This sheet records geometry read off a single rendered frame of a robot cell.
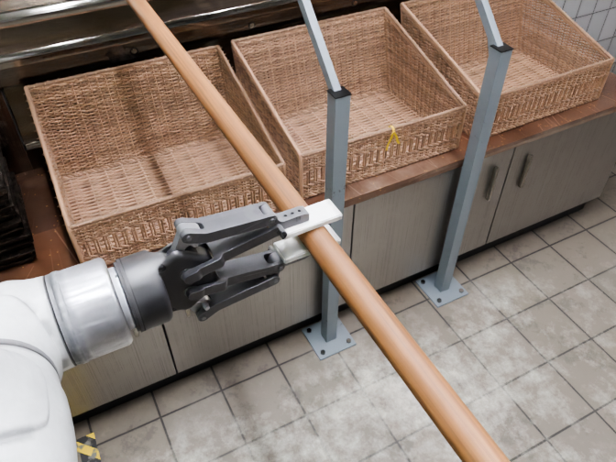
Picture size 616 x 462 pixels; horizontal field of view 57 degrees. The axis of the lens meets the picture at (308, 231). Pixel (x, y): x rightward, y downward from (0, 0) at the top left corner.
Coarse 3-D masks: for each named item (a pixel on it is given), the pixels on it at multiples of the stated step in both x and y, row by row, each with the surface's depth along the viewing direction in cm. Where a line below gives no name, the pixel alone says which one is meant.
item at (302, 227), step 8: (328, 200) 62; (312, 208) 61; (320, 208) 61; (328, 208) 61; (336, 208) 62; (312, 216) 60; (320, 216) 60; (328, 216) 60; (336, 216) 61; (304, 224) 60; (312, 224) 60; (320, 224) 60; (288, 232) 59; (296, 232) 59; (304, 232) 60
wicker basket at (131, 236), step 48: (48, 96) 154; (96, 96) 159; (144, 96) 165; (192, 96) 171; (240, 96) 162; (48, 144) 142; (96, 144) 165; (144, 144) 171; (192, 144) 177; (96, 192) 160; (144, 192) 160; (192, 192) 139; (240, 192) 146; (96, 240) 135; (144, 240) 142
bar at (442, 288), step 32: (64, 0) 112; (96, 0) 113; (480, 0) 146; (320, 32) 130; (320, 64) 131; (480, 96) 156; (480, 128) 160; (480, 160) 169; (448, 256) 196; (448, 288) 210; (320, 352) 191
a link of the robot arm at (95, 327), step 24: (96, 264) 52; (48, 288) 50; (72, 288) 50; (96, 288) 51; (120, 288) 52; (72, 312) 49; (96, 312) 50; (120, 312) 51; (72, 336) 49; (96, 336) 50; (120, 336) 52
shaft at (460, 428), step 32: (128, 0) 105; (160, 32) 94; (192, 64) 86; (224, 128) 75; (256, 160) 69; (288, 192) 64; (320, 256) 58; (352, 288) 55; (384, 320) 52; (384, 352) 51; (416, 352) 49; (416, 384) 48; (448, 384) 47; (448, 416) 45; (480, 448) 43
